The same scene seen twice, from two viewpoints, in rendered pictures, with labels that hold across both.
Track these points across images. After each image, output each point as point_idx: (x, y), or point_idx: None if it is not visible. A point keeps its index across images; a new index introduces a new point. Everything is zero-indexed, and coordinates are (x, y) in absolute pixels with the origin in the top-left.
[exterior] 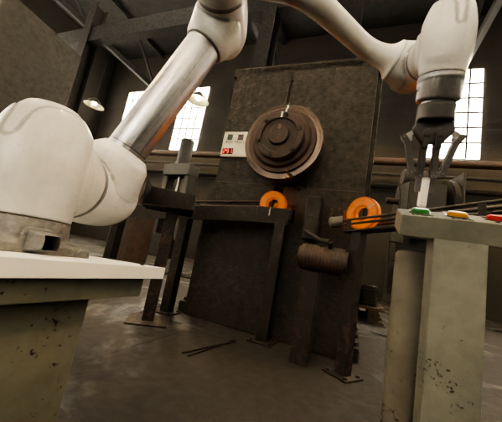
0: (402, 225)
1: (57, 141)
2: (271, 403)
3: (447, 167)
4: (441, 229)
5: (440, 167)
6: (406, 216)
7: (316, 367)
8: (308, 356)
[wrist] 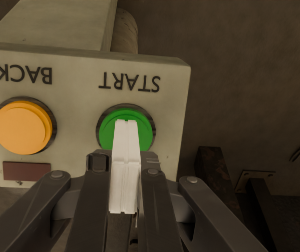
0: (179, 60)
1: None
2: (245, 41)
3: (29, 192)
4: (84, 52)
5: (56, 232)
6: (178, 63)
7: (186, 154)
8: (198, 160)
